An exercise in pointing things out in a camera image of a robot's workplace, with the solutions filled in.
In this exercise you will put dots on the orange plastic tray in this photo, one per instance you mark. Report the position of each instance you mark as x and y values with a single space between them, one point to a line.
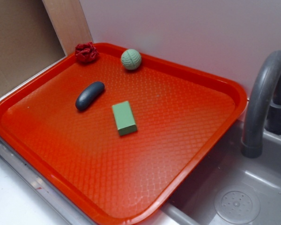
180 114

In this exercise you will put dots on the grey toy faucet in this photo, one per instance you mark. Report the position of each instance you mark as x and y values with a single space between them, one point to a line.
264 107

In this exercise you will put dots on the brown cardboard panel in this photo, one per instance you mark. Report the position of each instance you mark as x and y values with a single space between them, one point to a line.
28 42

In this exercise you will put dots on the green rectangular block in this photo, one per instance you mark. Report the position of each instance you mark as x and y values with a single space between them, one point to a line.
124 118

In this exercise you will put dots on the grey plastic sink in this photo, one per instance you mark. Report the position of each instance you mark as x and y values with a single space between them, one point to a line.
193 201

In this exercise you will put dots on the wooden board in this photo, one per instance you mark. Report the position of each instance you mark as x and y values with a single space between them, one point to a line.
69 23

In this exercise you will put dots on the dark blue oblong object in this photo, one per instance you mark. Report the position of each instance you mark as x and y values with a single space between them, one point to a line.
88 95

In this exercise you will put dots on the green dimpled ball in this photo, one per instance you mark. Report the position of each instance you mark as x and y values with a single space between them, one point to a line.
131 59

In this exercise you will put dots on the round sink drain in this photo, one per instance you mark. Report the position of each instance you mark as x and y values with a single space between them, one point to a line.
237 205

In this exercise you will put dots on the red paper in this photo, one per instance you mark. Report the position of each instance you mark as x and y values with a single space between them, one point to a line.
86 52

